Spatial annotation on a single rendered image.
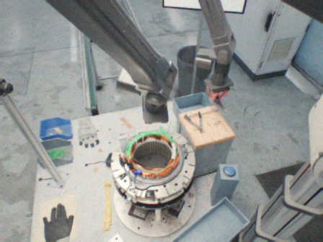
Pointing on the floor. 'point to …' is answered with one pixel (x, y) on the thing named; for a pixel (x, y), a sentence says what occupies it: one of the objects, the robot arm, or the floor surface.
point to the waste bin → (184, 86)
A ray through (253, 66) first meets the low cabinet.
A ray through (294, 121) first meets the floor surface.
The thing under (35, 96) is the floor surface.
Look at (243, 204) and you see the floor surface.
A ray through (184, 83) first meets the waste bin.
